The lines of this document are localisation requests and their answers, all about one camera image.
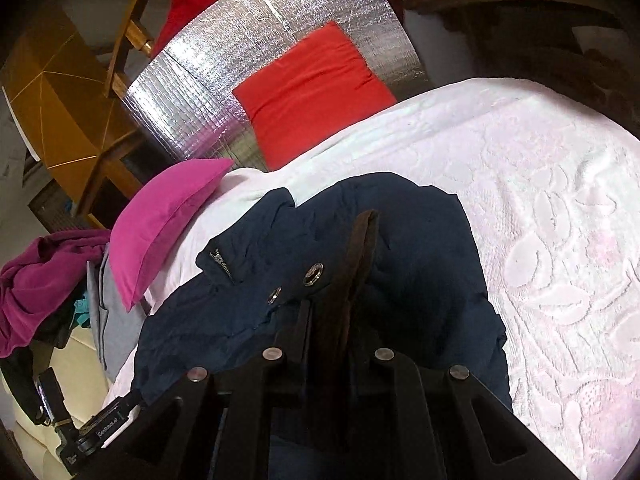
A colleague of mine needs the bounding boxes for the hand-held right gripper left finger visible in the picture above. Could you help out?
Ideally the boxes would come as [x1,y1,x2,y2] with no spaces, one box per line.
[107,301,314,480]

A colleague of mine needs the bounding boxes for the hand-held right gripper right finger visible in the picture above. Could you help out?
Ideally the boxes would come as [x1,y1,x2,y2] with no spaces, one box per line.
[350,347,577,480]

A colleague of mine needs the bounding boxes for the navy blue jacket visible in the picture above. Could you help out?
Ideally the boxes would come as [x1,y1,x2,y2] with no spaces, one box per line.
[131,171,515,480]

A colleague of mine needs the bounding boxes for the cream sofa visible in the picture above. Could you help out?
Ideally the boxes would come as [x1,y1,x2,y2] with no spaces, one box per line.
[0,325,117,480]

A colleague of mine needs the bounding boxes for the black cloth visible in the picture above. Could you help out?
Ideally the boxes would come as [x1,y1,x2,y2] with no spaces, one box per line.
[0,317,76,426]

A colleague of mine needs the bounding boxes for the grey cloth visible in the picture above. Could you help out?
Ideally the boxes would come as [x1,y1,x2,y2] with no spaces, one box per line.
[86,245,148,381]

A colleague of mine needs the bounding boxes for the teal cloth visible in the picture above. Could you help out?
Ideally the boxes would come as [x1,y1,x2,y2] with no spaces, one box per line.
[72,297,94,331]

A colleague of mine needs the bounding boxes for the magenta garment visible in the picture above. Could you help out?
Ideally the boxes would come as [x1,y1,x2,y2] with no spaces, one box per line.
[0,230,113,358]

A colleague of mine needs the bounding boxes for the magenta cloth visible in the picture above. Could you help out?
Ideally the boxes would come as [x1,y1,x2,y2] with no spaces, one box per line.
[110,158,235,312]

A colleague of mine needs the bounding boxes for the white textured bedspread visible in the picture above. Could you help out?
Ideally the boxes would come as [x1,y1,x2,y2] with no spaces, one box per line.
[102,77,640,480]

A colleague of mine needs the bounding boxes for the silver foil insulation sheet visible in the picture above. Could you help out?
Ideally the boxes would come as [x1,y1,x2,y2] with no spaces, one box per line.
[125,0,431,173]

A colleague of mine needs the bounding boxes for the yellow wooden table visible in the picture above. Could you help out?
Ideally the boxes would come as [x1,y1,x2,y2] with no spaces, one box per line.
[2,10,151,231]

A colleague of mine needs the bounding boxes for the wooden chair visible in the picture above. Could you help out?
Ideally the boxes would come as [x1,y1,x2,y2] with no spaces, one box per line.
[107,0,186,96]

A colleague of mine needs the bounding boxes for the dark carved wooden furniture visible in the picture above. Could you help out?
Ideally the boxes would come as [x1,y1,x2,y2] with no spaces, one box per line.
[400,0,640,141]

